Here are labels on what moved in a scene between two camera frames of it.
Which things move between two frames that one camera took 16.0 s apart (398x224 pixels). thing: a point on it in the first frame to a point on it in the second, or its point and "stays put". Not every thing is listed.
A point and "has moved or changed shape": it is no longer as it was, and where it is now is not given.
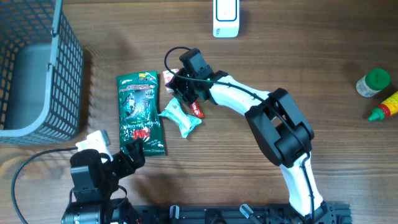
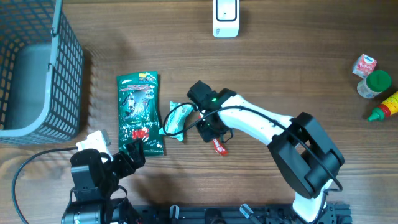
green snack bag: [138, 100] stays put
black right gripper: [175, 83] to [208, 135]
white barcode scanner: [226, 18] stays put
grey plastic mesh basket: [41, 73] stays put
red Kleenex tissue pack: [168, 75] to [364, 65]
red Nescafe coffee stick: [196, 110] has moved or changed shape
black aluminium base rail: [329, 213] stays put
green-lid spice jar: [372, 83] stays put
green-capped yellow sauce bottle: [386, 109] stays put
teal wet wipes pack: [186, 122] has moved or changed shape
